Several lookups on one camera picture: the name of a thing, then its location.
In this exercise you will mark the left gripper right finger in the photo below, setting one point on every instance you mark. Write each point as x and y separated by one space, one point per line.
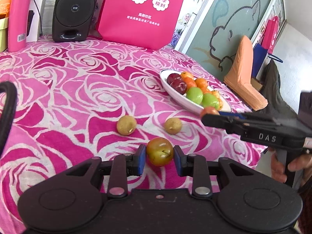
231 198

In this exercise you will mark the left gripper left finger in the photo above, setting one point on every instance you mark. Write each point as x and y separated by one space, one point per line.
72 199

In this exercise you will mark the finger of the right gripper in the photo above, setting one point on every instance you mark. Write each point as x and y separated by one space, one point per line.
216 121
249 116

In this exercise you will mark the green apple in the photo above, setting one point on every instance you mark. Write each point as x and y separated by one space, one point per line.
210 100
195 95

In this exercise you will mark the wrinkled dark orange tangerine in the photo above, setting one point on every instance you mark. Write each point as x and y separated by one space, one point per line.
189 82

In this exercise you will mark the red-yellow plum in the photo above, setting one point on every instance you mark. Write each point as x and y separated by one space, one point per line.
160 151

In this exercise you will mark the yellow orange fruit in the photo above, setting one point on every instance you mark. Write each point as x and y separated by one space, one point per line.
220 104

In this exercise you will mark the person's right hand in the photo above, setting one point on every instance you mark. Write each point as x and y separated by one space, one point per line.
302 163

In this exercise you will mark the white round plate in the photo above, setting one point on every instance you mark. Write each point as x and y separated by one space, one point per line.
182 100

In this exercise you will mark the dark grey covered chair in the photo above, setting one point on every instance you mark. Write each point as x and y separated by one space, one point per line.
276 107

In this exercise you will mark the yellow-green small plum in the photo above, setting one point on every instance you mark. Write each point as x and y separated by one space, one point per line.
215 93

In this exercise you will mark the small orange tangerine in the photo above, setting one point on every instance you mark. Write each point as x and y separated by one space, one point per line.
205 90

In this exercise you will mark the orange covered chair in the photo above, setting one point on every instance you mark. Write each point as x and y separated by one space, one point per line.
239 76

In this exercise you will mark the orange tangerine back right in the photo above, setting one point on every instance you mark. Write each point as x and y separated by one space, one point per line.
201 83

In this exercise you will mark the yellow-orange round orange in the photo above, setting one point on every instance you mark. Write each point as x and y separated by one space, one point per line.
186 74

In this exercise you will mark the blue shopping bag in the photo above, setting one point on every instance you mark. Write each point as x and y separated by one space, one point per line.
259 55

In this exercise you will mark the pink hanging bag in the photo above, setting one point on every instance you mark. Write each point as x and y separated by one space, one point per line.
270 34

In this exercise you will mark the pink rose tablecloth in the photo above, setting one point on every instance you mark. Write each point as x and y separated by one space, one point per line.
70 98

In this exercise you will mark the magenta tote bag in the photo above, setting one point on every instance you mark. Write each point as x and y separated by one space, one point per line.
143 23

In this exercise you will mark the black speaker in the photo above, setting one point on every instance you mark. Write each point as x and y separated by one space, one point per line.
72 20

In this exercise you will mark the orange detergent bag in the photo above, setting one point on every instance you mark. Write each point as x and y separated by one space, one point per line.
4 8

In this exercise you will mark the pink thermos bottle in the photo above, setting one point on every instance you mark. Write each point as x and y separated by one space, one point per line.
17 25

